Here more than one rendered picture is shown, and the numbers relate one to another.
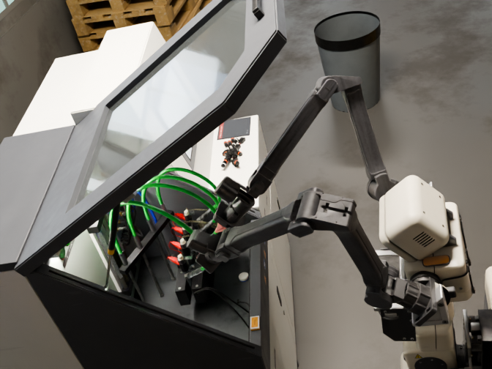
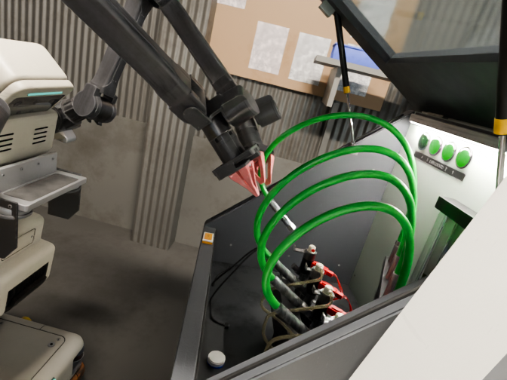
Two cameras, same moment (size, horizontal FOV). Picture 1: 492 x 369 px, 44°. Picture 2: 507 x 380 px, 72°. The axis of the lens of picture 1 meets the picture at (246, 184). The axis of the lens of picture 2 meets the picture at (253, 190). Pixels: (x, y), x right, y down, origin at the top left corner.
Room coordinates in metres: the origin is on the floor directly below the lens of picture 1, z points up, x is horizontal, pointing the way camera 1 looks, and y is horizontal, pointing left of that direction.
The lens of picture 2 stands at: (2.29, -0.09, 1.45)
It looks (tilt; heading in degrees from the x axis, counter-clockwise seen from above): 19 degrees down; 163
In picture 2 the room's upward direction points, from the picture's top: 14 degrees clockwise
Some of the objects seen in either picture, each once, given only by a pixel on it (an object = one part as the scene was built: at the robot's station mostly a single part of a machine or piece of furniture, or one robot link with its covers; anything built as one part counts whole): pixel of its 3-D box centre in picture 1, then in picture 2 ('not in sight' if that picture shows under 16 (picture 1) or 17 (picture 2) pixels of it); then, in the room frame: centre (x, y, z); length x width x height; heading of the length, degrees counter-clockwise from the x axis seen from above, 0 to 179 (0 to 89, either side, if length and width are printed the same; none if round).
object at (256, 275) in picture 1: (259, 291); (195, 309); (1.58, 0.06, 0.87); 0.62 x 0.04 x 0.16; 170
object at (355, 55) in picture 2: not in sight; (355, 56); (0.32, 0.92, 1.65); 0.28 x 0.19 x 0.09; 71
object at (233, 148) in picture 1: (232, 150); not in sight; (2.32, 0.02, 1.01); 0.23 x 0.11 x 0.06; 170
